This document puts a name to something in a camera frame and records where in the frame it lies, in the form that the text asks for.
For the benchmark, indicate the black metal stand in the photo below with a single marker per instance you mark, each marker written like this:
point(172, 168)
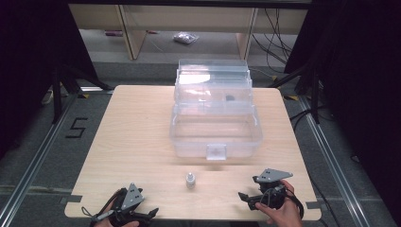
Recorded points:
point(63, 91)
point(310, 91)

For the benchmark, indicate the small white dropper bottle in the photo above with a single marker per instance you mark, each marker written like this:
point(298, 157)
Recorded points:
point(190, 181)

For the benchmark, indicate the person's right hand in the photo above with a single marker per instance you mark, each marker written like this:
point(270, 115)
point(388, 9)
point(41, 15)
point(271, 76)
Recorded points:
point(285, 214)

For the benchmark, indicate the person's left hand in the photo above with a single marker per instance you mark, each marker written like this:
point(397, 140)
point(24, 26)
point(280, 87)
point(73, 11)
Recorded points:
point(130, 224)

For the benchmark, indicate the black curtain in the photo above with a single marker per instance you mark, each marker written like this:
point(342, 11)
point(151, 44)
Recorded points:
point(362, 78)
point(28, 63)

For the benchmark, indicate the white power strip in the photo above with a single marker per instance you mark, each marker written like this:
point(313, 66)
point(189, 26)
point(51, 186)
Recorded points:
point(47, 97)

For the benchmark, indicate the aluminium floor rail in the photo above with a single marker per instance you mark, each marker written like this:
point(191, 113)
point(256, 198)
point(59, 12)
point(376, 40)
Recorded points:
point(34, 164)
point(331, 164)

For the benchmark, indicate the clear plastic bag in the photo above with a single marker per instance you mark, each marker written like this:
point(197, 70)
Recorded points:
point(186, 38)

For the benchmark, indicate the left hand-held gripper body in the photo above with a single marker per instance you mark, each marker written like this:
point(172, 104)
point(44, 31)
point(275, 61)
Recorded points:
point(132, 198)

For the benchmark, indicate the yellow floor tape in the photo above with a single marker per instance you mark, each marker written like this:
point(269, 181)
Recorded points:
point(83, 95)
point(290, 97)

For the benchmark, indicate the black tape floor mark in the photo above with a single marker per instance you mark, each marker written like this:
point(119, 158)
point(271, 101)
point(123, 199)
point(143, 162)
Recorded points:
point(76, 127)

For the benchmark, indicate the pink object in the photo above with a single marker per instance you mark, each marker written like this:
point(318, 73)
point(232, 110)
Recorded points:
point(113, 33)

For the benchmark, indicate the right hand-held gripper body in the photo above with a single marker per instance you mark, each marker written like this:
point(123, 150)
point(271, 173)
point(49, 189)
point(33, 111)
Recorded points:
point(273, 179)

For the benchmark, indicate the clear plastic tiered storage box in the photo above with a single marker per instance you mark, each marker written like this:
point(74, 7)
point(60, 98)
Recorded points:
point(217, 132)

